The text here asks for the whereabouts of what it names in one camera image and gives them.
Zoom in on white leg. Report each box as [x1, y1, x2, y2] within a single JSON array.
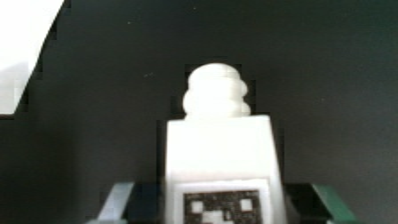
[[165, 63, 287, 224]]

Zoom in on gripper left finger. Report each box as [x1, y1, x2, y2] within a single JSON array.
[[85, 182, 161, 224]]

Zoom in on white obstacle fence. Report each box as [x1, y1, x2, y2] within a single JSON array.
[[0, 0, 63, 115]]

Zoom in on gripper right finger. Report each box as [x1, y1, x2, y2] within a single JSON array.
[[284, 183, 362, 224]]

